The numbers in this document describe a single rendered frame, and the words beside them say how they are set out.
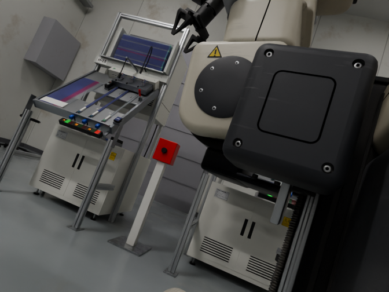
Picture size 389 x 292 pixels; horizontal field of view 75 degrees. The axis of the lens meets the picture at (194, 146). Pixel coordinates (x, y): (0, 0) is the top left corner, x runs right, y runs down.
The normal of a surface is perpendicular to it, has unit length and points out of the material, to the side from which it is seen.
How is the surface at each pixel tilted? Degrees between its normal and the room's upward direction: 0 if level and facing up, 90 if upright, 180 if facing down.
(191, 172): 90
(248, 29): 90
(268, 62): 90
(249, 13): 90
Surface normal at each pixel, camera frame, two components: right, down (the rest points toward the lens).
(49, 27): -0.16, -0.19
